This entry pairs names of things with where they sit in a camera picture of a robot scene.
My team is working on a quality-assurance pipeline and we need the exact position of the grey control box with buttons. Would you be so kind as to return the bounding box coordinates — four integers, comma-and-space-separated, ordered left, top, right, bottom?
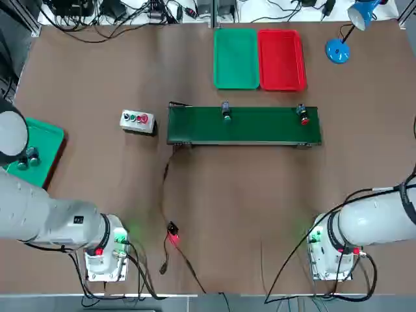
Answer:
119, 109, 157, 137

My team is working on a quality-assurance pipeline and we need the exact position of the green conveyor belt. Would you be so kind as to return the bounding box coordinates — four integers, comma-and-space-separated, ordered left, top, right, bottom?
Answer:
166, 103, 323, 149

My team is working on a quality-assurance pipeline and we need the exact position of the black dock box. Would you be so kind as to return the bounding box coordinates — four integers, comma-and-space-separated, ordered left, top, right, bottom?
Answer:
51, 0, 94, 17

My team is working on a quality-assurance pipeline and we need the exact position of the green plastic tray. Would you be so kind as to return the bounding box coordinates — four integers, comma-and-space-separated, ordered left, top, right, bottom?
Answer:
3, 116, 66, 189
213, 28, 261, 90

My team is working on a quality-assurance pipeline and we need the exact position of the red plastic tray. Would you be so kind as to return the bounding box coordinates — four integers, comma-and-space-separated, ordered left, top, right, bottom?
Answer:
42, 136, 68, 191
257, 29, 308, 92

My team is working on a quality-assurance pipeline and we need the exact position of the blue desk lamp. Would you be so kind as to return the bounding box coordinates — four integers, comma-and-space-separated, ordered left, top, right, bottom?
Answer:
325, 0, 381, 65

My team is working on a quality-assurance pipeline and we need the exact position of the red and black conveyor cable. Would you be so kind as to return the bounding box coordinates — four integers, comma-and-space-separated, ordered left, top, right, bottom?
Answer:
158, 144, 207, 295

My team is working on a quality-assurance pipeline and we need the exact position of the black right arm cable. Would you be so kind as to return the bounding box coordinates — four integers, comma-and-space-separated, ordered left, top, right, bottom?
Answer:
265, 175, 416, 305

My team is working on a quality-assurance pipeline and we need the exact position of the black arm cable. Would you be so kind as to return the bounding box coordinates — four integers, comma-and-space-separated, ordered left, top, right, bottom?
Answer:
19, 237, 170, 302
265, 175, 416, 305

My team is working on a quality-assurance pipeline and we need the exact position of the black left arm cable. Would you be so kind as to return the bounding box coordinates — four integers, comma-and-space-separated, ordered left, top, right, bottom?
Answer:
19, 237, 170, 302

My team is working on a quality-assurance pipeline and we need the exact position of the aluminium frame post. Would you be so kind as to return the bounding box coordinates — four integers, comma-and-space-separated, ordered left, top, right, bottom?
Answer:
210, 0, 221, 29

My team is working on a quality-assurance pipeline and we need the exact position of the aluminium frame rail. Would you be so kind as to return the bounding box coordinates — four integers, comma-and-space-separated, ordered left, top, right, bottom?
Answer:
19, 0, 42, 36

